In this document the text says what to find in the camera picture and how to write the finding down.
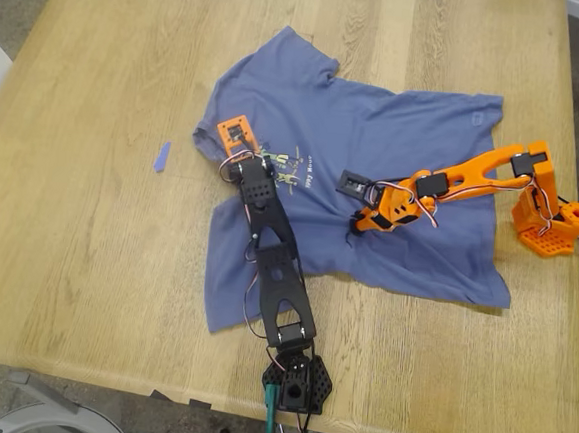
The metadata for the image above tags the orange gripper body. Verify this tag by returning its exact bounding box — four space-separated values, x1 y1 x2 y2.
366 183 426 237

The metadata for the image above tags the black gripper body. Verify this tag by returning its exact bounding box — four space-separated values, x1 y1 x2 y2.
220 156 249 185

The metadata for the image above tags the blue printed T-shirt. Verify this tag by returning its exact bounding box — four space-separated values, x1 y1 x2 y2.
176 18 533 358

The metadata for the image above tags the teal table clamp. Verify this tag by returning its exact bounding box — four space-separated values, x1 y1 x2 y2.
260 382 282 433

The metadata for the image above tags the grey round swivel chair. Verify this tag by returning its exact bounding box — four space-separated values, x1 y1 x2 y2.
0 367 170 433

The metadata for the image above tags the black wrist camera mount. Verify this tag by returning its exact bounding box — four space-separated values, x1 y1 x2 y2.
334 168 374 201

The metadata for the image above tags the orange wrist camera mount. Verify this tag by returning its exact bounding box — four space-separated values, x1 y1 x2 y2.
214 112 255 158

